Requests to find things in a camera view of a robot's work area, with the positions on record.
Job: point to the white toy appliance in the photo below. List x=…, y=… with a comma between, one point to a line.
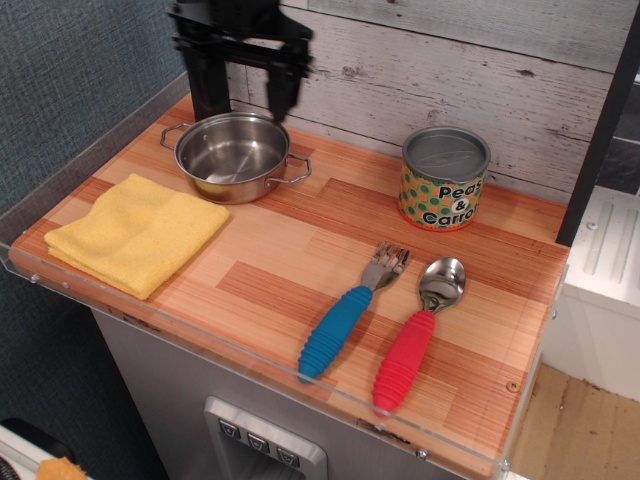
x=593, y=330

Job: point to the dark left post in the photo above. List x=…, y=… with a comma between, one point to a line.
x=209, y=89

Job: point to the silver dispenser button panel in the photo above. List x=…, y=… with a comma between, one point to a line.
x=249, y=447

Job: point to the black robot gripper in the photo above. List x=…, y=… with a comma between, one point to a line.
x=252, y=33

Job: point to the folded yellow cloth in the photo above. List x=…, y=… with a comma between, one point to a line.
x=137, y=235

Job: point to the clear acrylic counter guard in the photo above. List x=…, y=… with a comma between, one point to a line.
x=253, y=295

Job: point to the dark post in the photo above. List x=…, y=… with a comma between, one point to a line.
x=611, y=112
x=209, y=89

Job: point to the orange and black object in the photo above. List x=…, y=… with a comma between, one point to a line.
x=24, y=447

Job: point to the peas and carrots can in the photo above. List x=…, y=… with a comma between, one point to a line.
x=442, y=177

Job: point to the red handled spoon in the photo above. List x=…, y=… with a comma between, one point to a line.
x=441, y=286

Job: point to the grey toy cabinet body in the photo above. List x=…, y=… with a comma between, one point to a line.
x=169, y=385

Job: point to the blue handled fork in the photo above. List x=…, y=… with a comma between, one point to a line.
x=329, y=337

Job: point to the stainless steel pot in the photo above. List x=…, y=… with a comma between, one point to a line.
x=235, y=158

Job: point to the dark right post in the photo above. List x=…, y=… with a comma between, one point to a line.
x=611, y=112

